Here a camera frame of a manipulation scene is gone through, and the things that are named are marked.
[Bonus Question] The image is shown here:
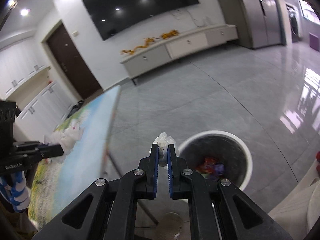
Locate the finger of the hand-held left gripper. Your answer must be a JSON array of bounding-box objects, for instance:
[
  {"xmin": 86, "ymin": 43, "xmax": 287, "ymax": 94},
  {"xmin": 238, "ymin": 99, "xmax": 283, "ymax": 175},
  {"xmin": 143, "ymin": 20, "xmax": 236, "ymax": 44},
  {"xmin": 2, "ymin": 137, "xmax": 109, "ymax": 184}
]
[
  {"xmin": 35, "ymin": 144, "xmax": 64, "ymax": 159},
  {"xmin": 12, "ymin": 141, "xmax": 47, "ymax": 152}
]

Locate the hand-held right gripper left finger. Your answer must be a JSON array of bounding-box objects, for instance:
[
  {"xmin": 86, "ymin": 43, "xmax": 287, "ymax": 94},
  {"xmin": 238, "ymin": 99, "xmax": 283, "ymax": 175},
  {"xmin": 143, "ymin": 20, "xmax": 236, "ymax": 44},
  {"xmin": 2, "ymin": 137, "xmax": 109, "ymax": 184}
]
[{"xmin": 46, "ymin": 142, "xmax": 160, "ymax": 240}]

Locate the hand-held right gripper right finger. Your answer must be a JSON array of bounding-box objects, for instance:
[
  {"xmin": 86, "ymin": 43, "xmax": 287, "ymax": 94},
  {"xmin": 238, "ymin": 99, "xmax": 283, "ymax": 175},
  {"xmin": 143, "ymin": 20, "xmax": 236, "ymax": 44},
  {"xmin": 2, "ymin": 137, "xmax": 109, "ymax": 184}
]
[{"xmin": 167, "ymin": 144, "xmax": 293, "ymax": 240}]

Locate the white plastic bag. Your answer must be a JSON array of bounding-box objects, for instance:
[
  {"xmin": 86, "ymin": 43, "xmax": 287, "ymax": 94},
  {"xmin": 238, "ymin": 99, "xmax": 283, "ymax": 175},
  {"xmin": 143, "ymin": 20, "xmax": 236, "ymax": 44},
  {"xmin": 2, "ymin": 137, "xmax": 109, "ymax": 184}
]
[{"xmin": 44, "ymin": 120, "xmax": 85, "ymax": 156}]

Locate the white tissue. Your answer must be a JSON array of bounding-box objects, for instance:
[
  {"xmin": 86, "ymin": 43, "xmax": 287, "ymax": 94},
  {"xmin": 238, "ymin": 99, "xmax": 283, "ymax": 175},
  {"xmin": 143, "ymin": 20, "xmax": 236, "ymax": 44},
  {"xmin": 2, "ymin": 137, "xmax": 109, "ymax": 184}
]
[{"xmin": 149, "ymin": 132, "xmax": 180, "ymax": 168}]

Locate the red snack wrapper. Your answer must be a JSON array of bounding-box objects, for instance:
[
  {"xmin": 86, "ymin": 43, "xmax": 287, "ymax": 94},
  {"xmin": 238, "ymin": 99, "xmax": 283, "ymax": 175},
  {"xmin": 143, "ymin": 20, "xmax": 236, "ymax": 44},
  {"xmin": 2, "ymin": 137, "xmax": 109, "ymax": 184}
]
[{"xmin": 196, "ymin": 157, "xmax": 218, "ymax": 175}]

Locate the purple wrapper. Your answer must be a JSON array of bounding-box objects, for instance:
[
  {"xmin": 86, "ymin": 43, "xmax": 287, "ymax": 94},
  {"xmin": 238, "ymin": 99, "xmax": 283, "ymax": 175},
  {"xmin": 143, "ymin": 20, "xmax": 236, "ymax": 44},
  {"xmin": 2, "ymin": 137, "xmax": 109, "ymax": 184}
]
[{"xmin": 213, "ymin": 163, "xmax": 226, "ymax": 176}]

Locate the white trash bin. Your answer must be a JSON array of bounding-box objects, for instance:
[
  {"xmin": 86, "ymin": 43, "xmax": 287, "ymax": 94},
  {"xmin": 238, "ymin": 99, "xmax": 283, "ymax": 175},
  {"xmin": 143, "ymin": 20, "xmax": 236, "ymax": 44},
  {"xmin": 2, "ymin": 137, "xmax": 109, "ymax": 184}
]
[{"xmin": 179, "ymin": 130, "xmax": 253, "ymax": 191}]

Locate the floral print table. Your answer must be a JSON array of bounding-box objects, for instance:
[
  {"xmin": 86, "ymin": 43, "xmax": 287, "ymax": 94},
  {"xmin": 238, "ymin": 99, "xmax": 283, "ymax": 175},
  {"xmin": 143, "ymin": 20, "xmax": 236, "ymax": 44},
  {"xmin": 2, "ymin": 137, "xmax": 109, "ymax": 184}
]
[{"xmin": 27, "ymin": 85, "xmax": 160, "ymax": 230}]

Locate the grey slipper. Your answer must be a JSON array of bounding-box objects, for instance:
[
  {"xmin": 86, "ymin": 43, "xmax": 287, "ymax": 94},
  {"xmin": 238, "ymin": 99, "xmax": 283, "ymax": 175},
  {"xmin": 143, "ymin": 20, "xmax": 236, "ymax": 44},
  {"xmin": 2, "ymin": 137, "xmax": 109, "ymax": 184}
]
[{"xmin": 67, "ymin": 101, "xmax": 86, "ymax": 118}]

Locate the dark brown door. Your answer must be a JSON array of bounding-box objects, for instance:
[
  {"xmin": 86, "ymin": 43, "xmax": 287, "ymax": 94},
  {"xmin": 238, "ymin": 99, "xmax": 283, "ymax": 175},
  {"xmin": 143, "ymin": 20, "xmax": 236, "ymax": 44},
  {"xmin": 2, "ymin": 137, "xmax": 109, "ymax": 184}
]
[{"xmin": 46, "ymin": 21, "xmax": 104, "ymax": 101}]

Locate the white television cabinet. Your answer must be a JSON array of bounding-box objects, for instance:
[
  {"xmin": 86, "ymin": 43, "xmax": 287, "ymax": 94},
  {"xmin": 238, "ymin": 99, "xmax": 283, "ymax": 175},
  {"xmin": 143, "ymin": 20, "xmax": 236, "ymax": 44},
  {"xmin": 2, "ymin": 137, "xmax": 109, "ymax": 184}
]
[{"xmin": 119, "ymin": 24, "xmax": 239, "ymax": 85}]

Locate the golden dragon figurine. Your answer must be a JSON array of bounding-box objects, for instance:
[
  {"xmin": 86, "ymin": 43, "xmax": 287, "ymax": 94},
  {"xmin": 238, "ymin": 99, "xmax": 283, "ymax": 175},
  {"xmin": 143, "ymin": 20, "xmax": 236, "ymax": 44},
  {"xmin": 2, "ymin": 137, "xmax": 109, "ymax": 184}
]
[{"xmin": 121, "ymin": 37, "xmax": 159, "ymax": 55}]

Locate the cream sofa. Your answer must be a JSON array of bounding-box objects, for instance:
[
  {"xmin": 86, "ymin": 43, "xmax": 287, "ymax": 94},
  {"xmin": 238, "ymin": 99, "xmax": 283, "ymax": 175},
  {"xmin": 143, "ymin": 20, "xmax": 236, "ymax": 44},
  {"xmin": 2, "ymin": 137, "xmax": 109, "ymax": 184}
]
[{"xmin": 267, "ymin": 165, "xmax": 320, "ymax": 240}]

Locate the grey refrigerator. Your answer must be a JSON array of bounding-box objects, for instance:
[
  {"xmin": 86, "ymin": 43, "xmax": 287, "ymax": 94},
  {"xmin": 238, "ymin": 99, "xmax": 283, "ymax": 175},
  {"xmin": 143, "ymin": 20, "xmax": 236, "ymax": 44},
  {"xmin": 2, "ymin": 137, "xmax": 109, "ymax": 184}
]
[{"xmin": 231, "ymin": 0, "xmax": 293, "ymax": 50}]

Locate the washing machine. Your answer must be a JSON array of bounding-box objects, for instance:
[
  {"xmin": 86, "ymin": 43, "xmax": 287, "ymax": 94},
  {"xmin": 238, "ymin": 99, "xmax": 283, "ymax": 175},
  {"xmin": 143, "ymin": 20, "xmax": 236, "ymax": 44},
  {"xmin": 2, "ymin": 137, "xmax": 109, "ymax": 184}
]
[{"xmin": 286, "ymin": 4, "xmax": 302, "ymax": 43}]

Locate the purple box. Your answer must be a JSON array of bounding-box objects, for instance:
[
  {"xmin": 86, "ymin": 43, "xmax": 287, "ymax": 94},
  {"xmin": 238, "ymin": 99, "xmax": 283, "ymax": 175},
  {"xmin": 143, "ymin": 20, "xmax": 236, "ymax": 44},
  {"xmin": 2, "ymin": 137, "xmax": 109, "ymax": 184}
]
[{"xmin": 309, "ymin": 33, "xmax": 320, "ymax": 52}]

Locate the blue white coiled cable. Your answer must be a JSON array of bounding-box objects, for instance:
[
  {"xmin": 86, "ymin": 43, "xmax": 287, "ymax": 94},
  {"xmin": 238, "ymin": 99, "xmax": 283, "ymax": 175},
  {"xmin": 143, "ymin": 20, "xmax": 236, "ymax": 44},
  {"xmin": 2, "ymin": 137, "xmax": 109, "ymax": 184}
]
[{"xmin": 0, "ymin": 170, "xmax": 32, "ymax": 213}]

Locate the white wall cabinet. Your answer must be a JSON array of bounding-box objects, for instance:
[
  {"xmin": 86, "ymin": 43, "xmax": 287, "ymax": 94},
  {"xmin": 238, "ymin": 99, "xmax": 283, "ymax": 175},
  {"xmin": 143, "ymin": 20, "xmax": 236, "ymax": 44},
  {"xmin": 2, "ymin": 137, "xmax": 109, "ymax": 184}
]
[{"xmin": 0, "ymin": 39, "xmax": 76, "ymax": 142}]

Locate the television cable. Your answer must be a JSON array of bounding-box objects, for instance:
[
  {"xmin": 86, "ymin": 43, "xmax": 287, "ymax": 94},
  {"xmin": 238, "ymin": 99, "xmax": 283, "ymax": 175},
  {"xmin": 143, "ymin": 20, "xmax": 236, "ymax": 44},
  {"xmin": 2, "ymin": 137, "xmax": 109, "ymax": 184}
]
[{"xmin": 172, "ymin": 8, "xmax": 208, "ymax": 28}]

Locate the black wall television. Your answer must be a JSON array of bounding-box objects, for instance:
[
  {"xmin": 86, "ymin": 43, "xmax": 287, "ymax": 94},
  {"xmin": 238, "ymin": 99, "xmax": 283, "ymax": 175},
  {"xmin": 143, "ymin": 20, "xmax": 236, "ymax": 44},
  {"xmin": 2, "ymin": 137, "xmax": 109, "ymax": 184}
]
[{"xmin": 82, "ymin": 0, "xmax": 200, "ymax": 41}]

